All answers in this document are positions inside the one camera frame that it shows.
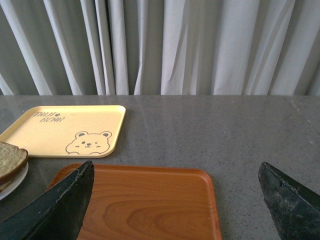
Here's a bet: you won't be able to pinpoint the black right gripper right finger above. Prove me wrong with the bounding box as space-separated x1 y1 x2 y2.
258 161 320 240

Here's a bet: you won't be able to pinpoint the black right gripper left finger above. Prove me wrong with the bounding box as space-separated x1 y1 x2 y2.
0 161 95 240

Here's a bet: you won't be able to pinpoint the white round plate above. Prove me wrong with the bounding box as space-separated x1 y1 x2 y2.
0 163 29 200

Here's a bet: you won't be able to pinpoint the bread slice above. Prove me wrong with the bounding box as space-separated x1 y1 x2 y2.
0 141 28 186
0 176 17 192

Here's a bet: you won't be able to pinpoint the brown wooden tray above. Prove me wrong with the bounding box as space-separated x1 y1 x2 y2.
48 163 223 240

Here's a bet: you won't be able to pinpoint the yellow bear tray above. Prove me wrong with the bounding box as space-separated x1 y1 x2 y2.
0 105 126 158

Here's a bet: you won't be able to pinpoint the grey white curtain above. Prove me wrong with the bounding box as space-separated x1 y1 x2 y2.
0 0 320 96

